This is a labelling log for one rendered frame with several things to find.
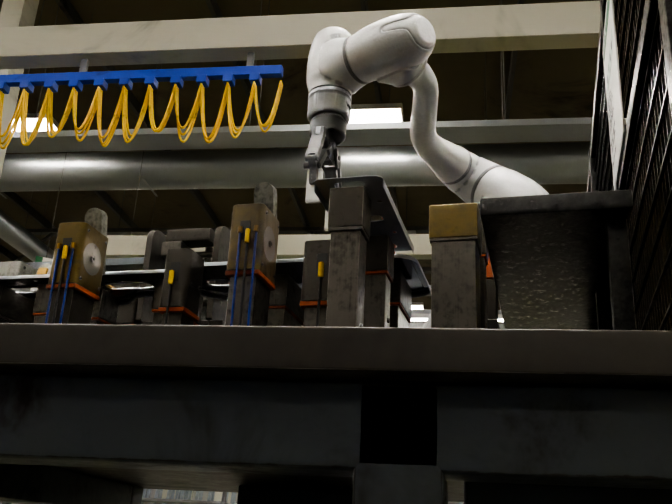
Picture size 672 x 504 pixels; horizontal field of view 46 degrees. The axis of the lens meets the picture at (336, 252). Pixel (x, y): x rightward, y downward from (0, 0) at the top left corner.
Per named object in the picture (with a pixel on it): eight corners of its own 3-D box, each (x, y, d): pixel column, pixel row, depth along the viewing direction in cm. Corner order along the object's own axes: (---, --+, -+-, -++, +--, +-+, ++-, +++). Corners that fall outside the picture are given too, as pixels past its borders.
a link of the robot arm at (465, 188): (454, 136, 204) (490, 154, 194) (490, 165, 216) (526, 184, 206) (426, 179, 205) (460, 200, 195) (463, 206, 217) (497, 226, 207)
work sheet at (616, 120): (623, 131, 124) (608, -29, 135) (613, 193, 144) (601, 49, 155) (636, 130, 123) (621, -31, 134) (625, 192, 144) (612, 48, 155)
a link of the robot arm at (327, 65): (293, 93, 165) (342, 72, 157) (298, 30, 171) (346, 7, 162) (328, 115, 173) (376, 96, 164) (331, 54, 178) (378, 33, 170)
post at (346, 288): (317, 392, 101) (329, 186, 111) (327, 400, 106) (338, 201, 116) (355, 392, 100) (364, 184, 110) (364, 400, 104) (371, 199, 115)
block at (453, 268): (427, 423, 120) (428, 204, 132) (434, 431, 127) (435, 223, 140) (481, 423, 118) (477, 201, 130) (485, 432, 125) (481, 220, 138)
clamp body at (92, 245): (7, 414, 129) (45, 216, 142) (49, 425, 140) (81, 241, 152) (42, 414, 128) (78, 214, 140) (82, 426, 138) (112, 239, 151)
